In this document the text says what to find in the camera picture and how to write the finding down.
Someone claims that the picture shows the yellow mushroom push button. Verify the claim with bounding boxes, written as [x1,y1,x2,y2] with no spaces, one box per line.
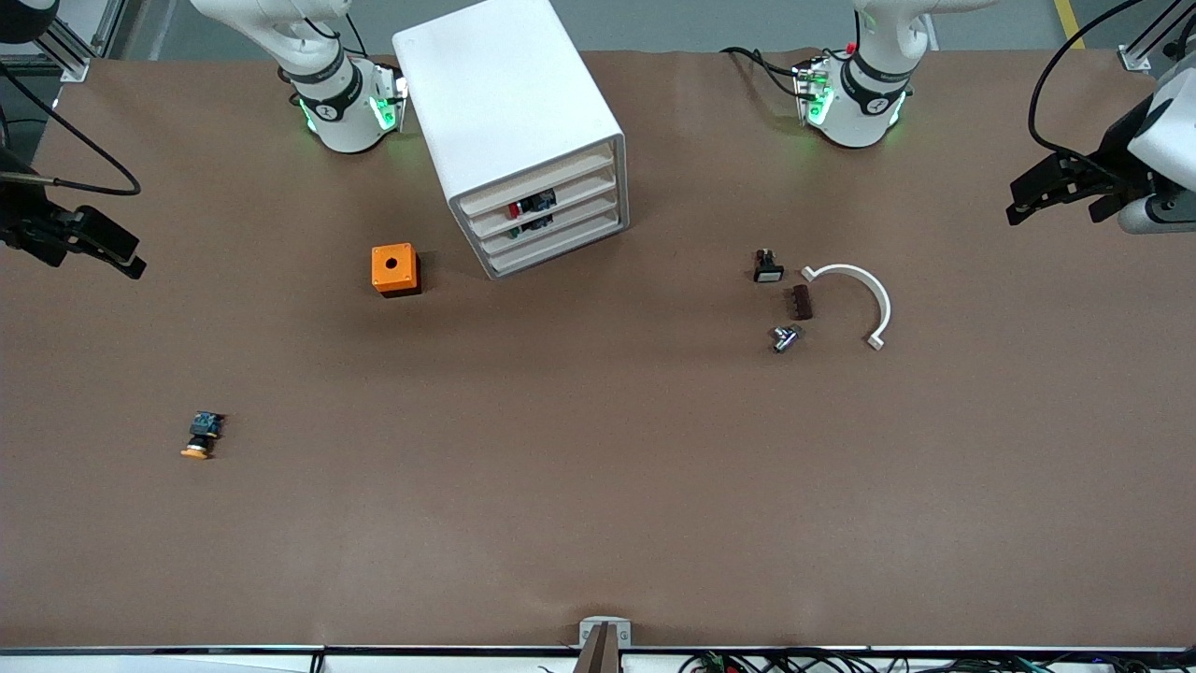
[179,410,226,462]

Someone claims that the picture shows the white drawer cabinet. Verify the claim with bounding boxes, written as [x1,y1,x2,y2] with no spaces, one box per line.
[392,0,631,281]

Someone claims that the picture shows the white empty drawer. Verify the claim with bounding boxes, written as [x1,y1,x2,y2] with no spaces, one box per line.
[485,213,624,276]

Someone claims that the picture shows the white drawer holding green button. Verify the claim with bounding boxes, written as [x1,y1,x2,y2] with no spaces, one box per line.
[477,193,620,256]

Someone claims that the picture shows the white drawer holding red button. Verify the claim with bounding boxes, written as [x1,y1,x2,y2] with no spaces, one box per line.
[467,173,619,238]

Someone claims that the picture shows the orange box with round hole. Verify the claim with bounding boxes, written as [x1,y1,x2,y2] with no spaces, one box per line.
[371,243,422,299]

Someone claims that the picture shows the brown table mat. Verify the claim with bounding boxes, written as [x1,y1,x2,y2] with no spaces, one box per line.
[0,47,1196,651]

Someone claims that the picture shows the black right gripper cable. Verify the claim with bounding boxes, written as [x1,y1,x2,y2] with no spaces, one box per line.
[0,58,143,198]

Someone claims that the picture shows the aluminium frame profile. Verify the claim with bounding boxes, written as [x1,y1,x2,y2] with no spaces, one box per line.
[1119,0,1196,72]
[36,0,127,83]

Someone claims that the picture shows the white curved bracket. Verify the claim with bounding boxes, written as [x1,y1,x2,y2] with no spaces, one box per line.
[800,264,893,352]

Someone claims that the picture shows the black left arm base cable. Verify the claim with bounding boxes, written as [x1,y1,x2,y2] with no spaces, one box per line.
[719,46,806,100]

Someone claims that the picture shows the black arm base cable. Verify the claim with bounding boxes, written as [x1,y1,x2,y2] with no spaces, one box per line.
[719,46,806,100]
[301,13,372,59]

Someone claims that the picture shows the black right arm base cable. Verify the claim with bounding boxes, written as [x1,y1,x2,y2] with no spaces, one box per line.
[301,13,372,59]

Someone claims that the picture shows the white table edge rail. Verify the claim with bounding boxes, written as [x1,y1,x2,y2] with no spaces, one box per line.
[0,644,1196,673]

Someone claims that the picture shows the tangled black cables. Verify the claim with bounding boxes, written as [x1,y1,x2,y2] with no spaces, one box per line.
[680,649,1155,673]

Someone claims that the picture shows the grey metal bracket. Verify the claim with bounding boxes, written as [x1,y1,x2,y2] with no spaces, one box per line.
[578,616,633,649]

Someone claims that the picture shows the brown wedge post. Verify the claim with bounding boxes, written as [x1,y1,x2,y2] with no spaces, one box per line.
[573,623,623,673]

